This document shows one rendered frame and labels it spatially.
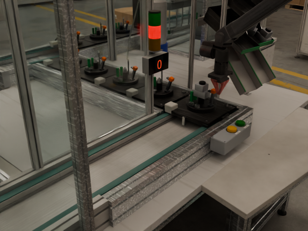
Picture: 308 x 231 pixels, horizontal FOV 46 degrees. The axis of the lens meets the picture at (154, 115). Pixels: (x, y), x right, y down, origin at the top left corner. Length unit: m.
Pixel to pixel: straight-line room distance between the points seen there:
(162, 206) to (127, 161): 0.24
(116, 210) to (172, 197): 0.23
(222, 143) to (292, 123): 0.55
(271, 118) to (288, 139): 0.20
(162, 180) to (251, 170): 0.38
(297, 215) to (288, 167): 1.18
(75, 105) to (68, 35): 0.16
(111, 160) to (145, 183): 0.23
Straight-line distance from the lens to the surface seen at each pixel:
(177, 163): 1.34
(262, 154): 1.59
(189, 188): 1.35
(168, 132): 1.58
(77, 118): 0.86
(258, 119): 1.88
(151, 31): 1.48
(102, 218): 1.16
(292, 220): 2.65
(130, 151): 1.44
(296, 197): 2.86
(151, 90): 1.59
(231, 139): 1.48
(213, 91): 1.61
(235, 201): 1.31
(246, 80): 1.88
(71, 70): 0.82
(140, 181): 1.21
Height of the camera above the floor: 1.68
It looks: 26 degrees down
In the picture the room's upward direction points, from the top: straight up
